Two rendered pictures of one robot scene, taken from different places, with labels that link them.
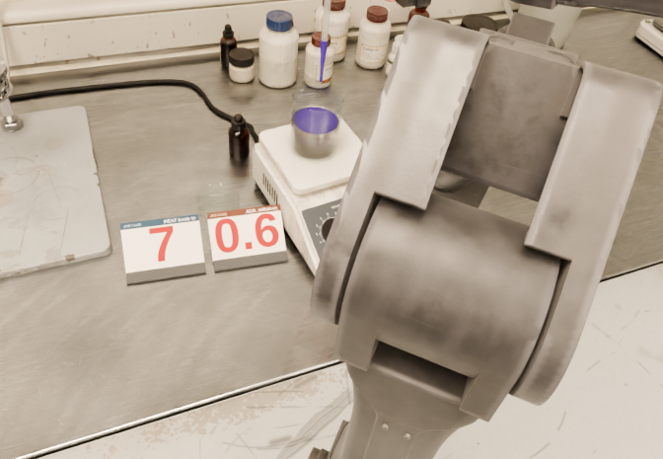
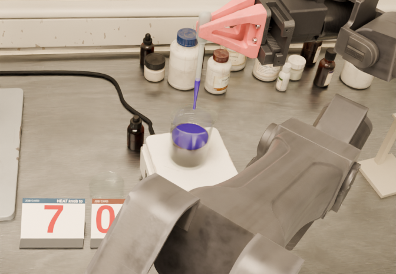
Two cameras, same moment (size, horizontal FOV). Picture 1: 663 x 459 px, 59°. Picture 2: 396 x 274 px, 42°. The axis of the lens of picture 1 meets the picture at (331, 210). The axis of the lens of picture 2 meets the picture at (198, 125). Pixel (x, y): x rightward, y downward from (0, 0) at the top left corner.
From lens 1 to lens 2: 0.14 m
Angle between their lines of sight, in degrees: 8
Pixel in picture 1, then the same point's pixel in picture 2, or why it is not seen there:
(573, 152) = not seen: outside the picture
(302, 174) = (172, 179)
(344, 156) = (211, 167)
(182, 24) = (112, 28)
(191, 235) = (77, 215)
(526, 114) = (222, 257)
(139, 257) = (33, 227)
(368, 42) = not seen: hidden behind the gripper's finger
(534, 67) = (228, 227)
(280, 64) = (184, 72)
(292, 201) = not seen: hidden behind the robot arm
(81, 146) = (12, 123)
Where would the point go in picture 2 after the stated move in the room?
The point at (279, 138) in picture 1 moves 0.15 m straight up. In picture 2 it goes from (161, 144) to (168, 66)
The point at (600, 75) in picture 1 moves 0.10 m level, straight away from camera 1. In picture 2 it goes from (251, 258) to (355, 152)
